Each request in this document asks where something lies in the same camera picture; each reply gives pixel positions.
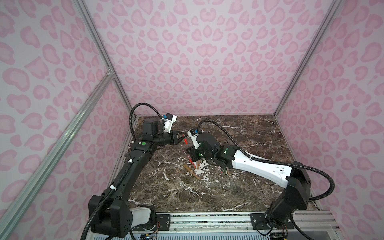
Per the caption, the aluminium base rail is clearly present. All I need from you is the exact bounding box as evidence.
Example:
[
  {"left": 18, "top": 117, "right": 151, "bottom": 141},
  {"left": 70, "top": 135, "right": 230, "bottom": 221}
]
[{"left": 125, "top": 211, "right": 344, "bottom": 240}]

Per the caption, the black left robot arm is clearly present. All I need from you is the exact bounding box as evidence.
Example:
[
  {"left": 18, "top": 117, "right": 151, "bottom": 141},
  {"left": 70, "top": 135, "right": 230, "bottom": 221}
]
[{"left": 81, "top": 119, "right": 187, "bottom": 240}]

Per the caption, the left black corrugated cable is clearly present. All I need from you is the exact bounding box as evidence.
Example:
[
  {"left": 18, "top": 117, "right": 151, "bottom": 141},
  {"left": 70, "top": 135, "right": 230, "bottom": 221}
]
[{"left": 128, "top": 102, "right": 163, "bottom": 142}]

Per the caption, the gold pen lower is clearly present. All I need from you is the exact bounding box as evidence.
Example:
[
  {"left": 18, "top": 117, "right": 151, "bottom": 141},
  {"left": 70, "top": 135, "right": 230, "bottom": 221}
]
[{"left": 183, "top": 164, "right": 201, "bottom": 180}]

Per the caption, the aluminium frame diagonal left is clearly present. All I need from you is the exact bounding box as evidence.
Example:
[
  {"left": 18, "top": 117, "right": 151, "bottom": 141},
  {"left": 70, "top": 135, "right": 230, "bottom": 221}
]
[{"left": 1, "top": 74, "right": 115, "bottom": 240}]

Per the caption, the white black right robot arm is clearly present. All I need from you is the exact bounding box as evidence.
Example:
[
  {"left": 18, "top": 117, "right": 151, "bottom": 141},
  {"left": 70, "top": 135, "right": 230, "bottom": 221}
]
[{"left": 187, "top": 130, "right": 311, "bottom": 231}]

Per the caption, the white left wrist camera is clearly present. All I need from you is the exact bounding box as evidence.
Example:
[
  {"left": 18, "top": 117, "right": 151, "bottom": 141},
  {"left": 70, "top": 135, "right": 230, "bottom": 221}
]
[{"left": 162, "top": 113, "right": 177, "bottom": 134}]

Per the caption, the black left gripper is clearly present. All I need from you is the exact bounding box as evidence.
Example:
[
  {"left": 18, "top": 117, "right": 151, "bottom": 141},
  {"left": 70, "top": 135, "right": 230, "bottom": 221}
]
[{"left": 153, "top": 129, "right": 187, "bottom": 148}]

